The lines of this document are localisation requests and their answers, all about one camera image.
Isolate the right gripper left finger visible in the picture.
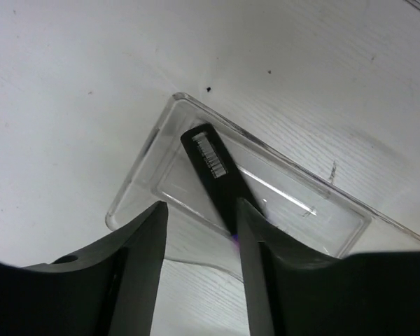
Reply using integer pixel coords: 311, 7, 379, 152
0, 202, 168, 335

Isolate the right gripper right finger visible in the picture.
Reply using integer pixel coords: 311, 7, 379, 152
237, 199, 420, 335

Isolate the purple highlighter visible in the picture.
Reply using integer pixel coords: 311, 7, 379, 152
181, 123, 264, 246

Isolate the clear plastic container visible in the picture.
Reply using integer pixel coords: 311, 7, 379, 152
105, 92, 420, 279

